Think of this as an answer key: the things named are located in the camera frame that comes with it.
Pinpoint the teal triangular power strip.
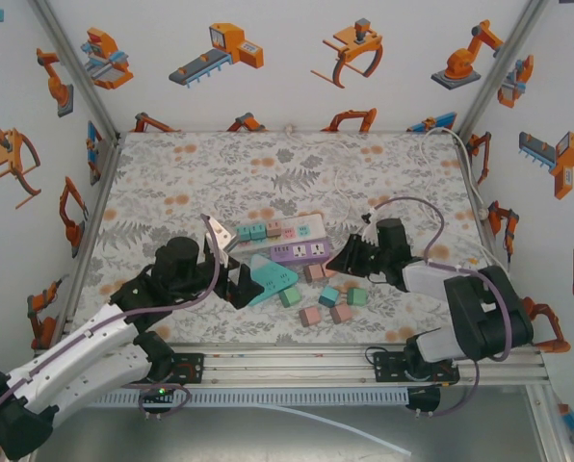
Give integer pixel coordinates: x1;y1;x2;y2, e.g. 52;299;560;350
247;253;300;308

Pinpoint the long white power strip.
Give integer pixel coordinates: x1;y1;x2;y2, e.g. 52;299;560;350
229;213;327;256

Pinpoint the purple power strip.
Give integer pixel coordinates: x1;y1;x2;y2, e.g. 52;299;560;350
269;239;330;267

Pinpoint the floral patterned table mat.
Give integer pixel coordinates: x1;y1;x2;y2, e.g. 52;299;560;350
72;129;514;347

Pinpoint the black controller box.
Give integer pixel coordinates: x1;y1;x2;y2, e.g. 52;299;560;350
139;383;175;410
405;386;442;414

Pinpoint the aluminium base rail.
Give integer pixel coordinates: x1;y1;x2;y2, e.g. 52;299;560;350
31;342;551;389

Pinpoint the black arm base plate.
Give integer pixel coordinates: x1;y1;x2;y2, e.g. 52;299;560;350
169;352;206;386
372;349;461;386

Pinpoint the white slotted cable duct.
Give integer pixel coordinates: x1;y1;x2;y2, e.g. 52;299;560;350
89;387;411;409

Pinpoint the aluminium side frame rail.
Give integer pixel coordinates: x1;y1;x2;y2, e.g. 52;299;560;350
457;137;574;462

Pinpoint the thick white power cable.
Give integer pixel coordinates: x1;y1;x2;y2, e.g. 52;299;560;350
419;125;495;264

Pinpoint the aluminium frame post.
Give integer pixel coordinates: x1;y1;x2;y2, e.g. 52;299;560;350
455;0;553;141
26;0;124;145

